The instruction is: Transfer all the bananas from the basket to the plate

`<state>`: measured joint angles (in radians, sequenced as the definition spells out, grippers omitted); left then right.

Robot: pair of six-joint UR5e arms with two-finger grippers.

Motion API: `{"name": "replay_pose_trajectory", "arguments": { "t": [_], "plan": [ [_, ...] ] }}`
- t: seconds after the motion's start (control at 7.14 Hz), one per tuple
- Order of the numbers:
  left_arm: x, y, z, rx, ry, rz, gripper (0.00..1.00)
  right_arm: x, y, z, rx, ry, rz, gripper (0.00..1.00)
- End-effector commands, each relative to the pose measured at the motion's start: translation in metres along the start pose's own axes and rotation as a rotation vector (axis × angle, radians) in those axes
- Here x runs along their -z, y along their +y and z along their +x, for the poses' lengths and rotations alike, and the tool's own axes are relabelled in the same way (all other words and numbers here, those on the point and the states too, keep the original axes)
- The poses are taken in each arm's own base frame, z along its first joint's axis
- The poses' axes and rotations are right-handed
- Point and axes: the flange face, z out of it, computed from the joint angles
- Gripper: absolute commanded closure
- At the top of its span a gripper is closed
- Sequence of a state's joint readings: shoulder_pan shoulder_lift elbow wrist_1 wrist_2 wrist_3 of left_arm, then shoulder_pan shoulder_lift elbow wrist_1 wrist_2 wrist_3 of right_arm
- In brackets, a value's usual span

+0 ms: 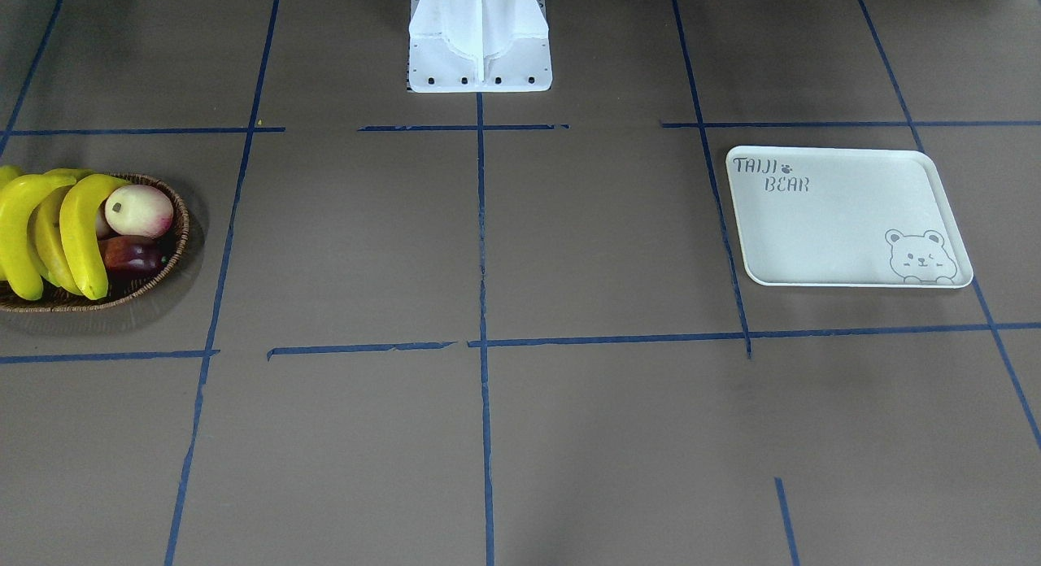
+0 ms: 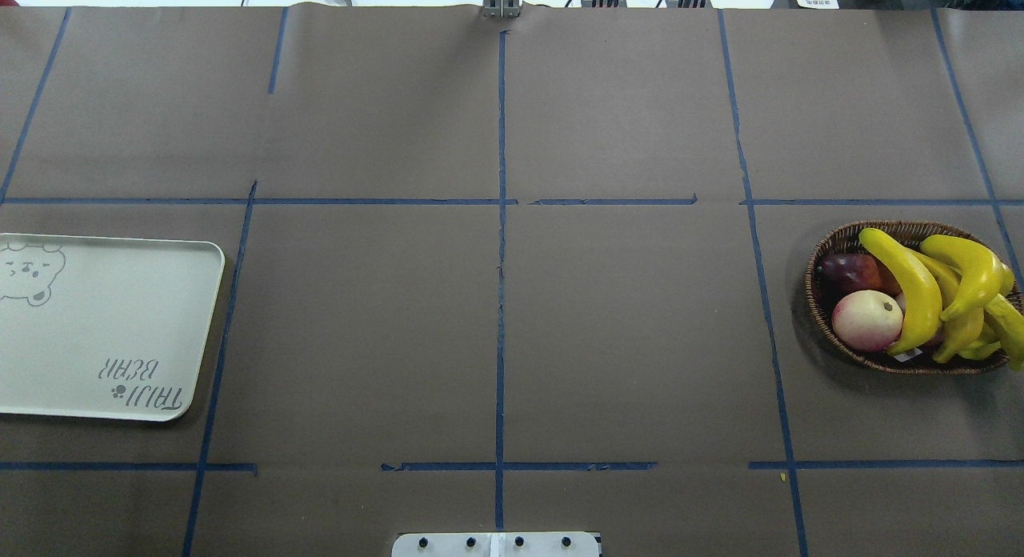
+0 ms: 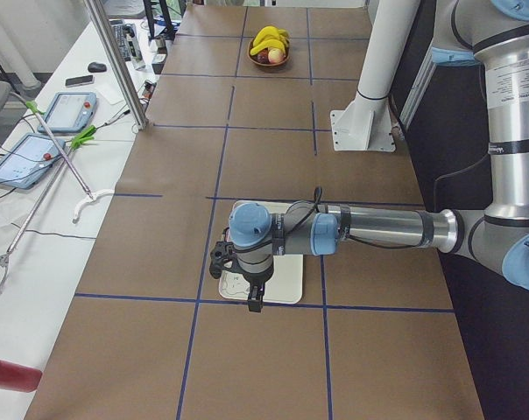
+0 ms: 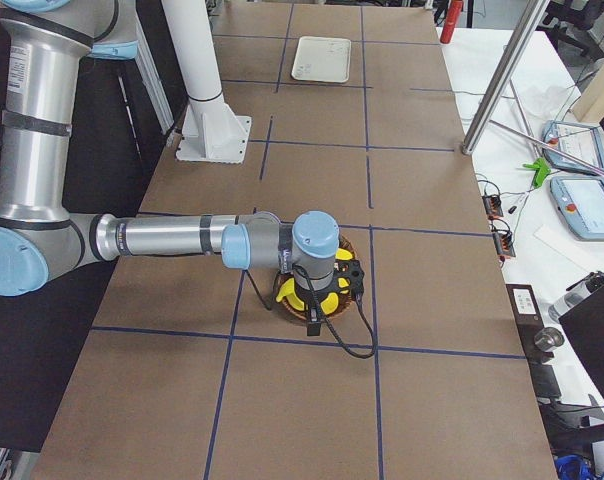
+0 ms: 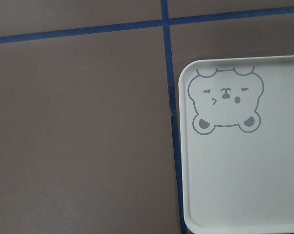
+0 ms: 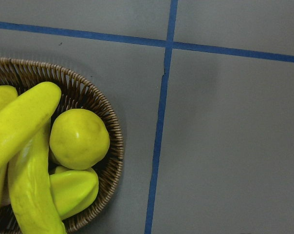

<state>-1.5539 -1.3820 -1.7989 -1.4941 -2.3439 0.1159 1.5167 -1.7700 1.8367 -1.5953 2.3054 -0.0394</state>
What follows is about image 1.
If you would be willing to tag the yellow banana moved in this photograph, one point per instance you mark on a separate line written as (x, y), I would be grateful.
(9, 173)
(45, 232)
(19, 199)

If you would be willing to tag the brown wicker basket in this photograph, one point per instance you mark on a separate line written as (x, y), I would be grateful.
(56, 299)

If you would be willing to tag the white bear tray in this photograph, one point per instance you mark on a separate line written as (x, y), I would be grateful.
(825, 217)

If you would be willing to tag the pale pink apple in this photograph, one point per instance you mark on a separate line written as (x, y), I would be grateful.
(139, 210)

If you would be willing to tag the dark red apple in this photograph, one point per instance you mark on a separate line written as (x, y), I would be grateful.
(130, 257)

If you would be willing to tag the yellow banana beside apples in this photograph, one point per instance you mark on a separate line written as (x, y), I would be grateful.
(79, 239)

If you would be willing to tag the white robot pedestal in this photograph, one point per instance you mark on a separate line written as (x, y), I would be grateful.
(479, 46)

